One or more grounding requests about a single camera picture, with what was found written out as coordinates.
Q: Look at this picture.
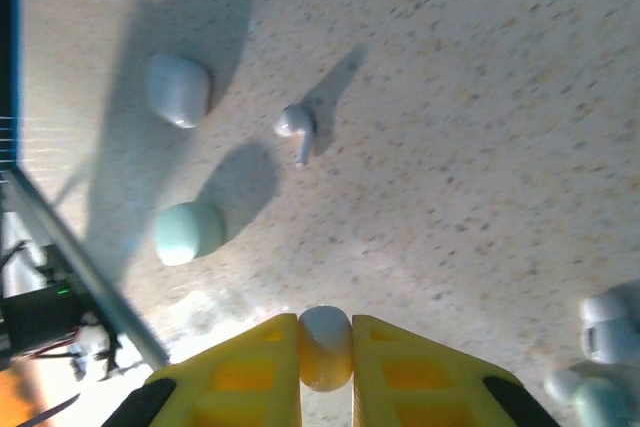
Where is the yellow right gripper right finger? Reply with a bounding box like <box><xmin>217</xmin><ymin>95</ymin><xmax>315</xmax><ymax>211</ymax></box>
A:
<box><xmin>352</xmin><ymin>314</ymin><xmax>561</xmax><ymax>427</ymax></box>

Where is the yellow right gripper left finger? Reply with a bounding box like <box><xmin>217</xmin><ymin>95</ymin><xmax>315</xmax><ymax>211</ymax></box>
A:
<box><xmin>102</xmin><ymin>313</ymin><xmax>303</xmax><ymax>427</ymax></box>

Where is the white pebble wireless earbud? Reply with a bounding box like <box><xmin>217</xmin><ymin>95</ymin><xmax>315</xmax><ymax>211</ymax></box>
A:
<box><xmin>297</xmin><ymin>305</ymin><xmax>355</xmax><ymax>392</ymax></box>
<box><xmin>543</xmin><ymin>364</ymin><xmax>640</xmax><ymax>427</ymax></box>

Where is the white earbud charging case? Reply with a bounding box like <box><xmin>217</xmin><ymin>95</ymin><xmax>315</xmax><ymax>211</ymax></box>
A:
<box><xmin>146</xmin><ymin>52</ymin><xmax>211</xmax><ymax>129</ymax></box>

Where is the aluminium front frame rail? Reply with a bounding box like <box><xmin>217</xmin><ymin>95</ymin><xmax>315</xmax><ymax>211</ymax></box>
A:
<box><xmin>0</xmin><ymin>166</ymin><xmax>171</xmax><ymax>371</ymax></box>

